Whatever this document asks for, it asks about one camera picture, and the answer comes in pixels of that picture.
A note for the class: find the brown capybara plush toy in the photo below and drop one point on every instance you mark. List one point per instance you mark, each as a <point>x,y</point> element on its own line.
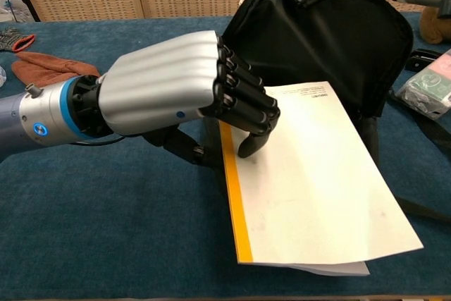
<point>435,26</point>

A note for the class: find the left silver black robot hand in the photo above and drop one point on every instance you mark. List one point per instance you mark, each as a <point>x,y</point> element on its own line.
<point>158,82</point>

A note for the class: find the black backpack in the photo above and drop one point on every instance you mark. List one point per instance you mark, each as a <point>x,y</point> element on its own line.
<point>334,43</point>

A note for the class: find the clear plastic bag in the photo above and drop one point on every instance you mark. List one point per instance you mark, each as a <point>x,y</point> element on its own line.
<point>2,77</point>

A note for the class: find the yellow spine notebook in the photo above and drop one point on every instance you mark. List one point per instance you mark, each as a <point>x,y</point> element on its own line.
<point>317,181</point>

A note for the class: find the blue table mat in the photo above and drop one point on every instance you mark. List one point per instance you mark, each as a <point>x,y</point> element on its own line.
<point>105,209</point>

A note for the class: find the grey knit work glove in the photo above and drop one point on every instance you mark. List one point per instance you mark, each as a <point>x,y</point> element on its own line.
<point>14,40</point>

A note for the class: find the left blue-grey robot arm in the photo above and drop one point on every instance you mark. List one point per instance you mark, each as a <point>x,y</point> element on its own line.
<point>31,121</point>

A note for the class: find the wrapped tissue packs bundle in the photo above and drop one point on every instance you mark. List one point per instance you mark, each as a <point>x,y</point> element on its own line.
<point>428,93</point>

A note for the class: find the black stapler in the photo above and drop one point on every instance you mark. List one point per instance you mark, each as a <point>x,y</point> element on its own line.
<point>421,59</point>

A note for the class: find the rust brown cloth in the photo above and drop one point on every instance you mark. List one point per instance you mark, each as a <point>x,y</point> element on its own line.
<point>49,68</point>

